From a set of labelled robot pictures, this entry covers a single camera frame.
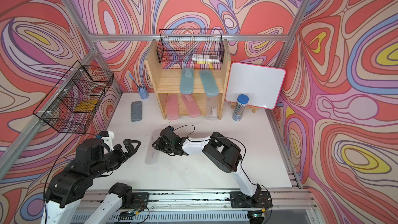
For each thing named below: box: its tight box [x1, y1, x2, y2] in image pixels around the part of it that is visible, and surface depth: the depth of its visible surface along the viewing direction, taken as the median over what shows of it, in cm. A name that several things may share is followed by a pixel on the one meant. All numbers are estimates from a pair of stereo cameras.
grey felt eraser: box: [130, 101, 142, 122], surface depth 109 cm
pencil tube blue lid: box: [232, 94, 250, 122], surface depth 93 cm
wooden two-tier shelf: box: [144, 38, 232, 121], surface depth 93 cm
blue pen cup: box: [128, 72, 149, 100], surface depth 114 cm
